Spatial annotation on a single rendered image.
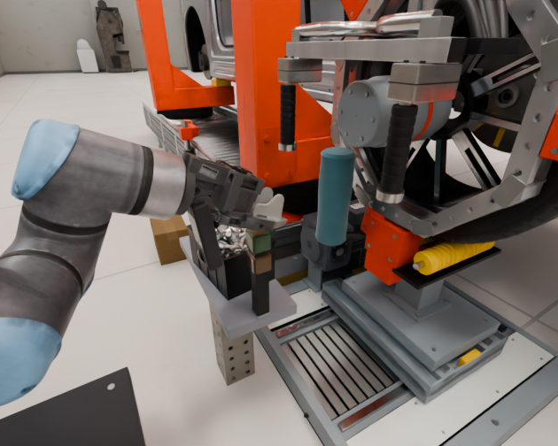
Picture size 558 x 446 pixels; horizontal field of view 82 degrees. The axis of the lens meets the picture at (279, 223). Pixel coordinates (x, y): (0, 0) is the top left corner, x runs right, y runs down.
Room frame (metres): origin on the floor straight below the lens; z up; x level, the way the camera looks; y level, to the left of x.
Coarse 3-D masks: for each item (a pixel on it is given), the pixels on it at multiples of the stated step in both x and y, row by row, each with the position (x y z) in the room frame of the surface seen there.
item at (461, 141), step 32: (384, 64) 1.00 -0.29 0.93; (512, 64) 0.67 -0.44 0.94; (480, 96) 0.72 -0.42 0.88; (448, 128) 0.80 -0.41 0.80; (512, 128) 0.64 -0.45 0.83; (416, 160) 0.83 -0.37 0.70; (480, 160) 0.68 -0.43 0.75; (416, 192) 0.83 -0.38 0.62; (448, 192) 0.83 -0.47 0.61; (480, 192) 0.81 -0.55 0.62
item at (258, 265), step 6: (246, 252) 0.54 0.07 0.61; (252, 258) 0.52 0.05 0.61; (258, 258) 0.52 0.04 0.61; (264, 258) 0.52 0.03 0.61; (270, 258) 0.53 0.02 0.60; (252, 264) 0.52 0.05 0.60; (258, 264) 0.51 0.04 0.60; (264, 264) 0.52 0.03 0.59; (270, 264) 0.53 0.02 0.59; (252, 270) 0.52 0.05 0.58; (258, 270) 0.51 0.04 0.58; (264, 270) 0.52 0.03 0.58
